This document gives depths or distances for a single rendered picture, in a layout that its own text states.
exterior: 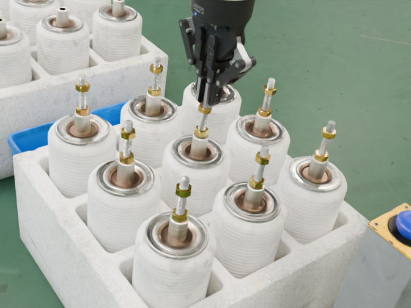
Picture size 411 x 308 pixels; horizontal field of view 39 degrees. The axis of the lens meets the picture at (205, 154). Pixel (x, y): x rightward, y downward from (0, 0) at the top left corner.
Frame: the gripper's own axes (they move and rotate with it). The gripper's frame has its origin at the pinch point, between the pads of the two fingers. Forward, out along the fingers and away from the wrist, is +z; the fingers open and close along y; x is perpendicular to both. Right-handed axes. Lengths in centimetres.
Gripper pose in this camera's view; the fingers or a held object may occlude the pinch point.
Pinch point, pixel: (208, 90)
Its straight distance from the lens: 75.4
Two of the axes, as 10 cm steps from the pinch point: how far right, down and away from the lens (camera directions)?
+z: -1.3, 7.8, 6.1
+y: 6.0, 5.5, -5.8
